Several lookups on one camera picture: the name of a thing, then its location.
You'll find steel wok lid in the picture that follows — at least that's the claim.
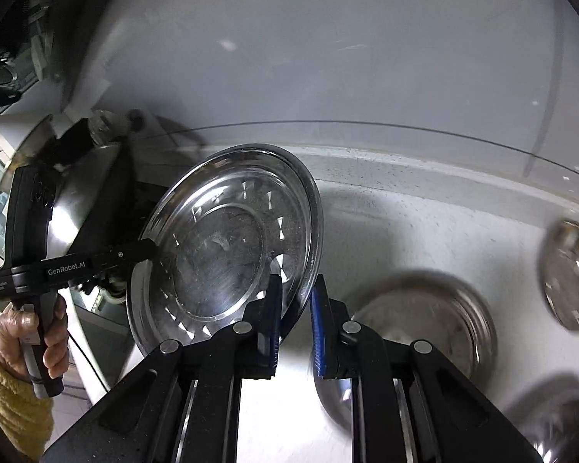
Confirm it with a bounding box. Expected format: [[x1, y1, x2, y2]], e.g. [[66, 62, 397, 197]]
[[12, 116, 132, 271]]

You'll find person's left forearm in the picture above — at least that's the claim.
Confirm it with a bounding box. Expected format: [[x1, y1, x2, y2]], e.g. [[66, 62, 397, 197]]
[[0, 333, 55, 462]]

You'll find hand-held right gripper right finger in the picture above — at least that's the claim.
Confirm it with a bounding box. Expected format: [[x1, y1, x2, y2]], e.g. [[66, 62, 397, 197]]
[[310, 274, 548, 463]]

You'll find person's left hand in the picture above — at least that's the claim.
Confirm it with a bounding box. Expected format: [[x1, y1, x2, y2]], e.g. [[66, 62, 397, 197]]
[[0, 294, 69, 387]]

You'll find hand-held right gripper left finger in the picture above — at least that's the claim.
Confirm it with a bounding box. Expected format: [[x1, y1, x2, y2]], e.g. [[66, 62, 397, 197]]
[[41, 274, 284, 463]]

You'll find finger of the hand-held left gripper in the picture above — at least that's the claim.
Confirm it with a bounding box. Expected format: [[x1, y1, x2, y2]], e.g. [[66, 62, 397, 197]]
[[118, 238, 157, 274]]

